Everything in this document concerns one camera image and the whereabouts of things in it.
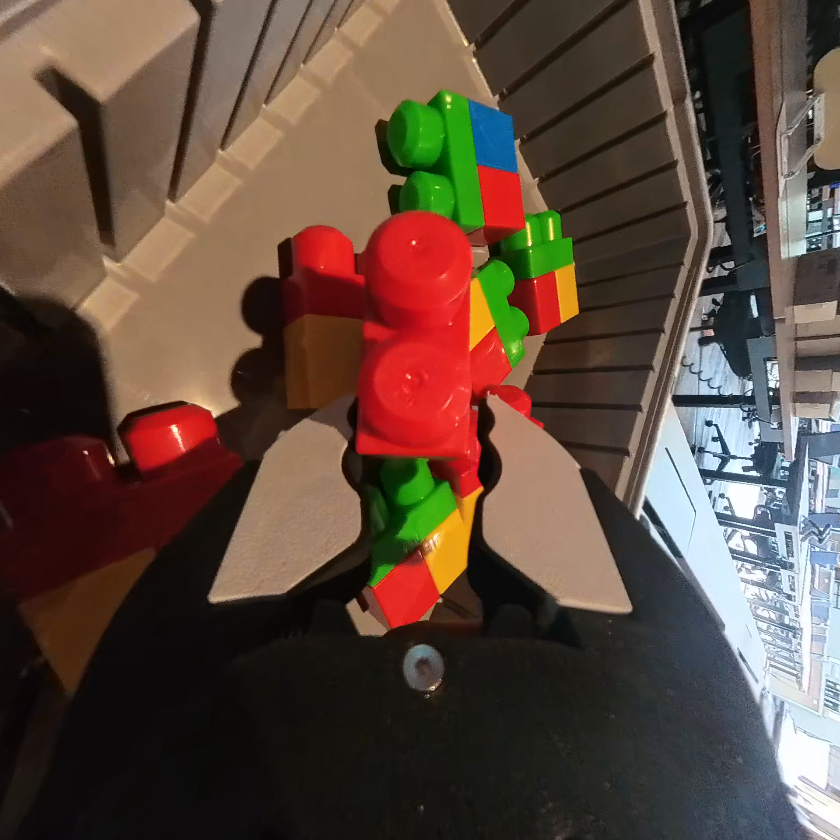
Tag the grey storage bin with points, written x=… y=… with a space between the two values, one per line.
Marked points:
x=590 y=328

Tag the pile of colourful block bridges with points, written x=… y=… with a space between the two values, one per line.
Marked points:
x=459 y=151

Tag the red two-stud mega block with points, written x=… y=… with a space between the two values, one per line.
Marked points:
x=413 y=394

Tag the stack of cardboard boxes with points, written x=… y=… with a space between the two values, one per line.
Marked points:
x=817 y=282

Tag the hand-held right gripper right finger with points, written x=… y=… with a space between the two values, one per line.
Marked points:
x=551 y=531

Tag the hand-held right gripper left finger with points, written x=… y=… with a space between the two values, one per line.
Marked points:
x=289 y=525

